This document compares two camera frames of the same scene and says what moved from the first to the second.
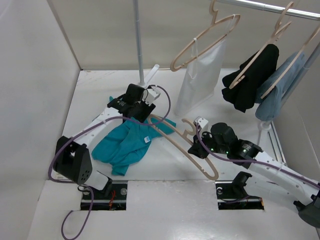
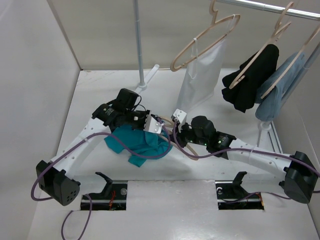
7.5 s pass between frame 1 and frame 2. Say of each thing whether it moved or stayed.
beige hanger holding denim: stayed
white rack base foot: stayed
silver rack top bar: stayed
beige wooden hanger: moved
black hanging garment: stayed
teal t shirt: moved
